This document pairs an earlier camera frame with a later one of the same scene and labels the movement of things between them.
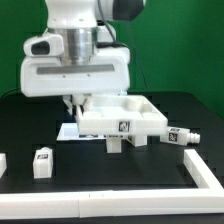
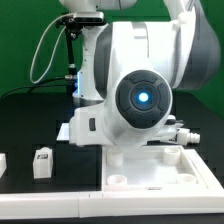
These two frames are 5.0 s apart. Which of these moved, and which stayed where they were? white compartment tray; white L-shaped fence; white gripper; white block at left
Moved: white compartment tray; white gripper
Stayed: white block at left; white L-shaped fence
